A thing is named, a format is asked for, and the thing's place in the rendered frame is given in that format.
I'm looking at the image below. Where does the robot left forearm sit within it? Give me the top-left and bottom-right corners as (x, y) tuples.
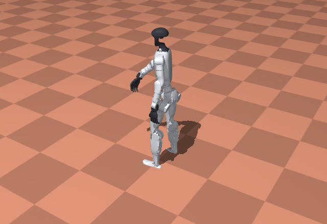
(151, 81), (162, 109)

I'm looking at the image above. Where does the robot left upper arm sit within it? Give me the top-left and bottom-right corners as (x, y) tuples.
(154, 55), (165, 88)

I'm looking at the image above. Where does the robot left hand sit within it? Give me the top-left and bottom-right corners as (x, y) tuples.
(149, 104), (159, 124)

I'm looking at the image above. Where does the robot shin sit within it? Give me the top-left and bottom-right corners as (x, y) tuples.
(167, 121), (179, 154)
(150, 133), (162, 166)

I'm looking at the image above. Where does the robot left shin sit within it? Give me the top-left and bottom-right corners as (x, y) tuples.
(150, 133), (162, 166)

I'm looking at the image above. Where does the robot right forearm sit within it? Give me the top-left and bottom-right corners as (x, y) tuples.
(139, 63), (153, 78)

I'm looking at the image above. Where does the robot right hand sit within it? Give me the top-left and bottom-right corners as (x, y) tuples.
(130, 72), (142, 92)

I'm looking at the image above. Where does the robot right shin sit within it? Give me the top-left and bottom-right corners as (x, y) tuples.
(167, 121), (179, 154)

